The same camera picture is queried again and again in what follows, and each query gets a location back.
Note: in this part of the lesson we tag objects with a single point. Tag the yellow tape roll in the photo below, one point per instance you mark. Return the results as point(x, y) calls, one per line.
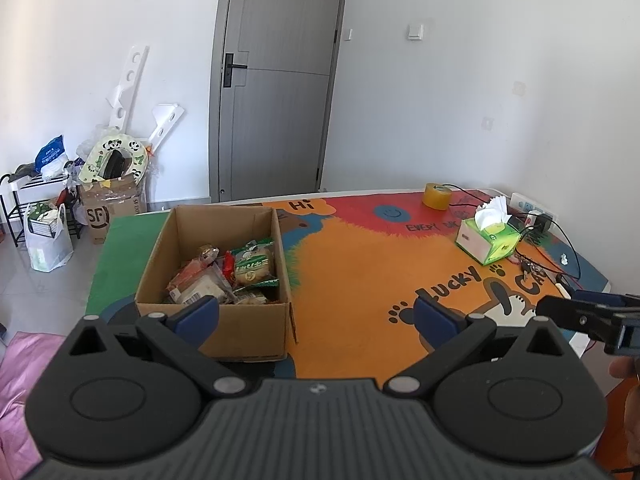
point(436, 196)

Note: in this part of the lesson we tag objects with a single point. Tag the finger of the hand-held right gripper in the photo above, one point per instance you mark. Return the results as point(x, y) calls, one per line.
point(610, 300)
point(582, 319)

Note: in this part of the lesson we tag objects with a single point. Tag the short white holed board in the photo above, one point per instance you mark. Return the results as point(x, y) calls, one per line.
point(165, 120)

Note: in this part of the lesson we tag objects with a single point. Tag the red snack packet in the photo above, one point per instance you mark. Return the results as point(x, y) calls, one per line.
point(229, 266)

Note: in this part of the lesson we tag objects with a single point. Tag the clear bread packet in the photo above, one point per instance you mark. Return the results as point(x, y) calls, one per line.
point(200, 287)

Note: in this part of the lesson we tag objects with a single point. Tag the black shoe rack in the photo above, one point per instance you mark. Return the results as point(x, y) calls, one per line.
point(30, 183)

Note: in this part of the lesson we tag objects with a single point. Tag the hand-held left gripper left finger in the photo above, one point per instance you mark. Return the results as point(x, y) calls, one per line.
point(200, 317)

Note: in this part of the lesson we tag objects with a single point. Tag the white wall switch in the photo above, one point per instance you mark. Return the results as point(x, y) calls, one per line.
point(415, 32)

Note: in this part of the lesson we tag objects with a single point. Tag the grey door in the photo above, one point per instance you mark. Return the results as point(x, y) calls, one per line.
point(280, 110)

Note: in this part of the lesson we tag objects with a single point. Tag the blue plastic bag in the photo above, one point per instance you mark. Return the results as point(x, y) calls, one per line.
point(50, 152)

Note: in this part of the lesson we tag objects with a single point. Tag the green cracker packet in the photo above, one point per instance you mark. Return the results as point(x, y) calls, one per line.
point(252, 262)

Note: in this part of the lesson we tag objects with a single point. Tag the black pouch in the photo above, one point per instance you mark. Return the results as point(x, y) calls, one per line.
point(117, 162)

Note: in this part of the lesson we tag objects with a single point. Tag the duck print snack packet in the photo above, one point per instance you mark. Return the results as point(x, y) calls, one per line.
point(207, 252)

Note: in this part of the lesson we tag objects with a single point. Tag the person's right hand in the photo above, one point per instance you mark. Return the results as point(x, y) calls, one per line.
point(622, 367)

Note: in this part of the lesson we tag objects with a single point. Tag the taped brown cardboard box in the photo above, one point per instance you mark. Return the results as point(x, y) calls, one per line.
point(107, 210)

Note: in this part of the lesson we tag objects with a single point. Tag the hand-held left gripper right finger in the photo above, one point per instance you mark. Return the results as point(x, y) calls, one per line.
point(432, 320)

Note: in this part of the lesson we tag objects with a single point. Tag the colourful printed table mat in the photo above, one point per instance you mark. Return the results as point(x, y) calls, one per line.
point(360, 285)

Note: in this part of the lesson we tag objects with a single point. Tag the white power strip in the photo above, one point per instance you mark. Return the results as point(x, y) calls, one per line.
point(525, 205)

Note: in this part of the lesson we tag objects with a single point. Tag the white plastic shopping bag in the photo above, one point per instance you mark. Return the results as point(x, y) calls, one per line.
point(47, 255)

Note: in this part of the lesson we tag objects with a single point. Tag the orange snack packet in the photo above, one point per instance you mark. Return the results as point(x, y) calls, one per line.
point(186, 274)

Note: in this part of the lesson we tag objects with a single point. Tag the pink blanket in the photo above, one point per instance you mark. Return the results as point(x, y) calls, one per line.
point(20, 385)

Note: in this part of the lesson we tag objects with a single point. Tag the tall white holed board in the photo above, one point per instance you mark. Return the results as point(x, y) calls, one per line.
point(131, 77)

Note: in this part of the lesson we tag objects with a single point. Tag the white wall socket plate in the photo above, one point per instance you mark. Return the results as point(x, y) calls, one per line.
point(487, 122)

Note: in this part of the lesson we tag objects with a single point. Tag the green tissue box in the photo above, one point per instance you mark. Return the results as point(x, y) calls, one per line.
point(485, 245)

